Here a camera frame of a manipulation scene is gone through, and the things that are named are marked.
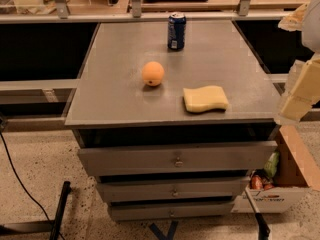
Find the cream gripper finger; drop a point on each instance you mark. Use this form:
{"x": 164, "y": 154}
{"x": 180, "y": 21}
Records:
{"x": 304, "y": 93}
{"x": 294, "y": 20}

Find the orange fruit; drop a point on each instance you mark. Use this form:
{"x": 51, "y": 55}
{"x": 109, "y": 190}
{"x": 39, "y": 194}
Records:
{"x": 152, "y": 73}

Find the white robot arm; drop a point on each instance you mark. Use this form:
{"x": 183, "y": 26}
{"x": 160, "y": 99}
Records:
{"x": 310, "y": 37}

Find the white cardboard box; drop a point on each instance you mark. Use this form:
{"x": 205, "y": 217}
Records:
{"x": 297, "y": 174}

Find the green snack bag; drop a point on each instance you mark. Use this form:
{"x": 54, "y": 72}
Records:
{"x": 270, "y": 168}

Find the top grey drawer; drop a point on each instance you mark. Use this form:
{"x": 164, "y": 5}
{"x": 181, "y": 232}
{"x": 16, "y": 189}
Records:
{"x": 176, "y": 158}

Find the grey drawer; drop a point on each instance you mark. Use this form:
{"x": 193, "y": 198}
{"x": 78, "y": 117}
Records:
{"x": 176, "y": 158}
{"x": 170, "y": 210}
{"x": 171, "y": 189}

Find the yellow sponge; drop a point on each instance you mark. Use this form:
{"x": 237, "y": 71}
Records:
{"x": 204, "y": 99}

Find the red snack packets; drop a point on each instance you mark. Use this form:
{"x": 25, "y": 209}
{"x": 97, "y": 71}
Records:
{"x": 260, "y": 183}

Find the blue soda can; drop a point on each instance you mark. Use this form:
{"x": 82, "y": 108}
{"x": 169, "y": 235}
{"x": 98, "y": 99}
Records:
{"x": 176, "y": 31}

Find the grey drawer cabinet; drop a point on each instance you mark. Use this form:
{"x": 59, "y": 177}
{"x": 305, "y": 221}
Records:
{"x": 113, "y": 107}

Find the middle grey drawer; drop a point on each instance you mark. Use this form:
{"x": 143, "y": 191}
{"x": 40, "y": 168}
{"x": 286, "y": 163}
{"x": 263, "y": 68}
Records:
{"x": 171, "y": 189}

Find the bottom grey drawer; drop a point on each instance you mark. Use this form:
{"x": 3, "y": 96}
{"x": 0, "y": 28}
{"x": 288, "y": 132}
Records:
{"x": 170, "y": 210}

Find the black metal stand leg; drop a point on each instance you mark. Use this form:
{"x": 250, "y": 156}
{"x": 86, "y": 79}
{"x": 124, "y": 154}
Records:
{"x": 51, "y": 226}

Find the black tool handle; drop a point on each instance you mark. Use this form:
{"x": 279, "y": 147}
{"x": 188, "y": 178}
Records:
{"x": 263, "y": 228}

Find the metal shelf rail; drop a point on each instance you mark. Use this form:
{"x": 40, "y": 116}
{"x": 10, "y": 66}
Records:
{"x": 139, "y": 10}

